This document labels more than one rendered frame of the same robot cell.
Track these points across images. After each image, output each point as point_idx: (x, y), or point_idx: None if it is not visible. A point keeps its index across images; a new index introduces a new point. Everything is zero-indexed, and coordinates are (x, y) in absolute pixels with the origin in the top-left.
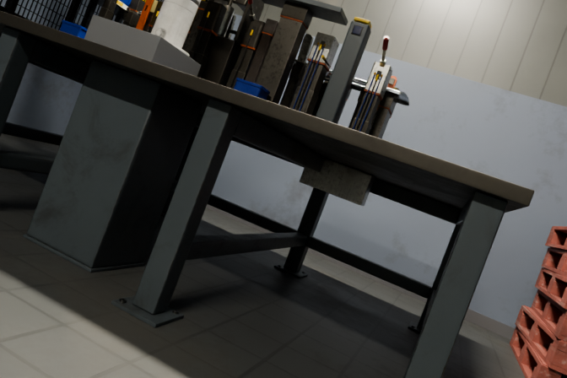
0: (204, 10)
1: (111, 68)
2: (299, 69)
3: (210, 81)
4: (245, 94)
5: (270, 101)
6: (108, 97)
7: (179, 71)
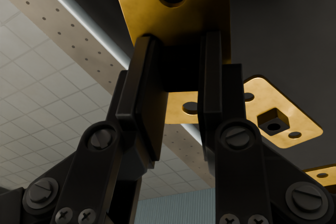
0: None
1: None
2: None
3: (62, 49)
4: (92, 77)
5: (109, 93)
6: None
7: (30, 20)
